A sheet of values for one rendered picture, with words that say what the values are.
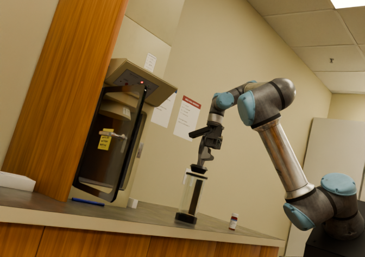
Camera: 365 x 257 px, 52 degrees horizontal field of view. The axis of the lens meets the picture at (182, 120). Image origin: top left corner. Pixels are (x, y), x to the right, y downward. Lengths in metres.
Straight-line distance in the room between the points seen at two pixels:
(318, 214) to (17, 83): 1.35
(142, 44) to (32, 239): 0.92
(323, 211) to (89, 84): 0.95
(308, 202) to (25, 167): 1.09
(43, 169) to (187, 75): 1.34
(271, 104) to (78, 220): 0.75
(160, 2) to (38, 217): 1.08
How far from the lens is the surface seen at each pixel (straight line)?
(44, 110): 1.62
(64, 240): 1.21
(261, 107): 1.33
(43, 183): 1.48
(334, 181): 1.46
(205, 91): 2.69
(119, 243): 1.35
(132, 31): 1.63
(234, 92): 1.74
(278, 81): 1.39
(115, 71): 1.48
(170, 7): 1.81
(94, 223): 1.21
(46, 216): 1.12
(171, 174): 2.52
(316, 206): 1.40
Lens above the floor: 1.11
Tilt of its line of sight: 9 degrees up
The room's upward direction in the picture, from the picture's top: 15 degrees clockwise
